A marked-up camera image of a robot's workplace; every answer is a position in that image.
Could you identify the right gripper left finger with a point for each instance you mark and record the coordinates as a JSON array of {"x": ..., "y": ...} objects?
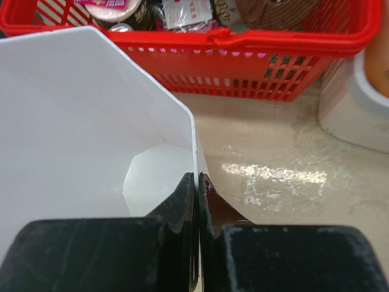
[{"x": 155, "y": 252}]

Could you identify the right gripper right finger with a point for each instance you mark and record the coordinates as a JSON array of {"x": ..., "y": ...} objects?
[{"x": 239, "y": 255}]

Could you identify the white octagonal bin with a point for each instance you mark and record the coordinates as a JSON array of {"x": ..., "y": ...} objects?
[{"x": 87, "y": 133}]

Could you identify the orange translucent bucket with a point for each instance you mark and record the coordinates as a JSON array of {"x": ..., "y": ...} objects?
[{"x": 376, "y": 56}]

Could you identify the white perforated storage basket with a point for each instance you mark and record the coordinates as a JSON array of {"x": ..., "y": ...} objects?
[{"x": 350, "y": 108}]

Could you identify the red plastic shopping basket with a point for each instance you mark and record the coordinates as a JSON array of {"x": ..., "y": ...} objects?
[{"x": 204, "y": 47}]

